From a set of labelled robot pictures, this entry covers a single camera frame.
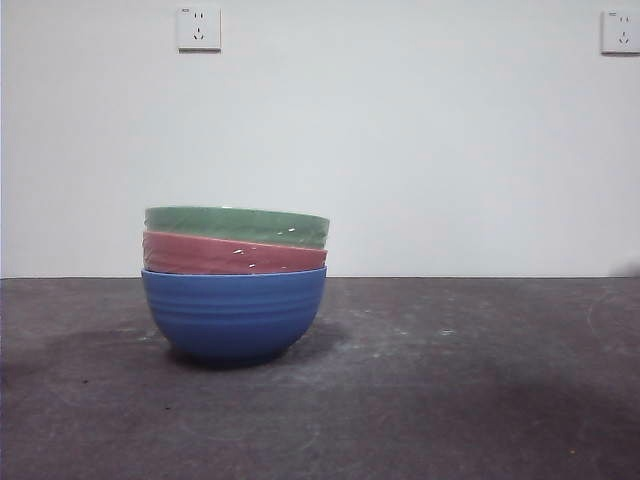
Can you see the white wall socket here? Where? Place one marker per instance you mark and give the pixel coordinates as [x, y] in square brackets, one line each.
[622, 31]
[199, 29]

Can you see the red ribbed bowl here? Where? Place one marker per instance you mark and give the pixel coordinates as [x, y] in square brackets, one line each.
[200, 255]

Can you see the blue ribbed bowl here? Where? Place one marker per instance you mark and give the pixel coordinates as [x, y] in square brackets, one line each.
[230, 315]

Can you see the green ribbed bowl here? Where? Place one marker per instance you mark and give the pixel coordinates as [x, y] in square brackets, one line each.
[225, 225]

